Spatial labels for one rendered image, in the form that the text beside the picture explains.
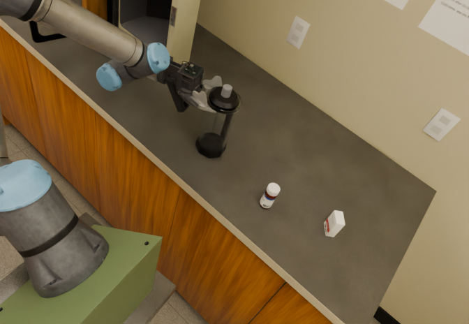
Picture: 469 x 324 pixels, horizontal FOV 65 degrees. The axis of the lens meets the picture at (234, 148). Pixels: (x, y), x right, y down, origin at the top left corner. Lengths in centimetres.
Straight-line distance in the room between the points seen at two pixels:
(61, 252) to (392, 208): 106
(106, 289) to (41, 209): 18
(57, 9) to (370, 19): 99
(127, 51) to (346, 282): 86
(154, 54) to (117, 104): 41
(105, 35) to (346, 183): 92
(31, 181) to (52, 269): 16
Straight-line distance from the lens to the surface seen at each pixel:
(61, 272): 76
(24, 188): 72
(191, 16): 140
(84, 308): 71
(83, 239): 77
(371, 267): 123
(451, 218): 170
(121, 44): 96
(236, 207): 114
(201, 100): 109
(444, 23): 136
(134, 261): 72
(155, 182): 137
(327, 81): 156
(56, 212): 75
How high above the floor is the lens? 188
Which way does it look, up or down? 47 degrees down
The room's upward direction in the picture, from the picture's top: 20 degrees clockwise
